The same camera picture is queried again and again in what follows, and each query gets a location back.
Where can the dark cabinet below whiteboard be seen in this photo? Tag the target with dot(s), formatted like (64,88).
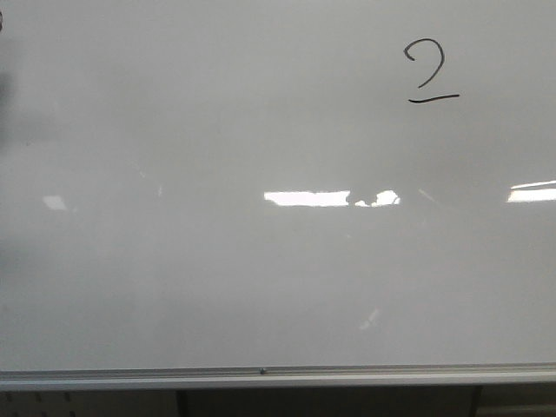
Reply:
(488,400)

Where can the white whiteboard with aluminium frame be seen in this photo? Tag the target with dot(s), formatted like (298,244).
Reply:
(344,193)

